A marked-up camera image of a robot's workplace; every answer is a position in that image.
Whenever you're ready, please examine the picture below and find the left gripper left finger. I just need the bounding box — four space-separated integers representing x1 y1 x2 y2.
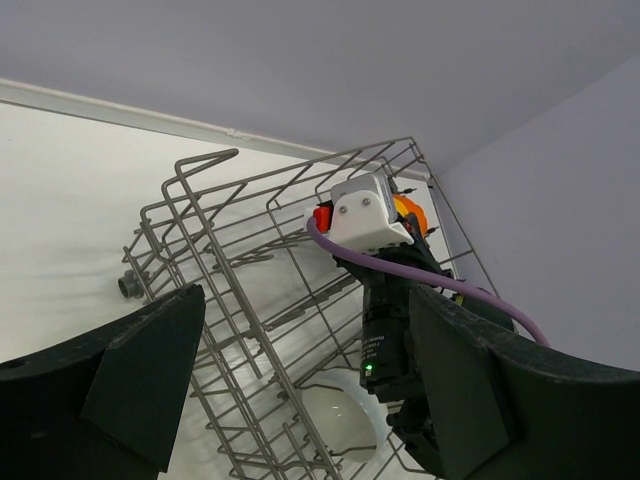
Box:
1 285 206 479

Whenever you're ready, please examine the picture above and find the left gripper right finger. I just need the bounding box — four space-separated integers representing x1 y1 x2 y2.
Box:
408 287 639 479

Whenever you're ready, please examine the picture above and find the white bowl stack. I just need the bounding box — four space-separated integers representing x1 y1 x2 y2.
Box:
301 384 389 464

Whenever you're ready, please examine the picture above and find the grey wire dish rack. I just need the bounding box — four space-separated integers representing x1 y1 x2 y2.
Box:
119 138 496 479

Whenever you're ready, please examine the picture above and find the orange bowl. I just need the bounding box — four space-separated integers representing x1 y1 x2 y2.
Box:
393 194 429 238

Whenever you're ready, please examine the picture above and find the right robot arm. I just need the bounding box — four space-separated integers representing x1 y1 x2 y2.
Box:
333 243 517 479

